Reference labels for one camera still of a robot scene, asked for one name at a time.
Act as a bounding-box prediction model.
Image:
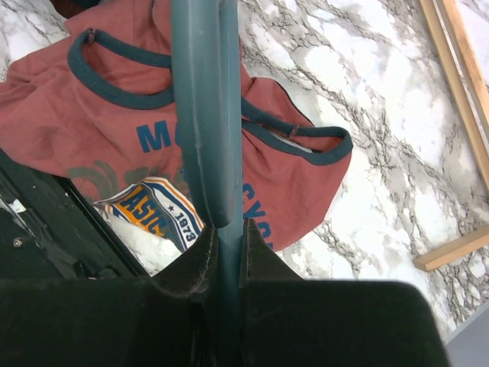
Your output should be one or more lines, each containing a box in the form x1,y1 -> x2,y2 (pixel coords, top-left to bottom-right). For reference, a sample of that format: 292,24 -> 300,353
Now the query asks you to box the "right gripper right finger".
240,219 -> 449,367

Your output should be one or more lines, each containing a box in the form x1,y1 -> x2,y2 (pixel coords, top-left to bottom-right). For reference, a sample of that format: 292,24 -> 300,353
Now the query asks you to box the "blue plastic hanger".
171,1 -> 243,366

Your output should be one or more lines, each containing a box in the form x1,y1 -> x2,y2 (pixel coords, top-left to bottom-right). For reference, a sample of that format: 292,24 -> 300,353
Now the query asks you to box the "wooden clothes rack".
413,0 -> 489,273

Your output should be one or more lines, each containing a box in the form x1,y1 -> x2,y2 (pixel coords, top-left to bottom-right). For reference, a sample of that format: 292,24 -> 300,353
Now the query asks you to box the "red tank top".
1,1 -> 353,251

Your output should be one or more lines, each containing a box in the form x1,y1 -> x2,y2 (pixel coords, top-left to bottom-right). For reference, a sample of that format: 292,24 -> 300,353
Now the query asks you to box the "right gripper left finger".
1,229 -> 219,366

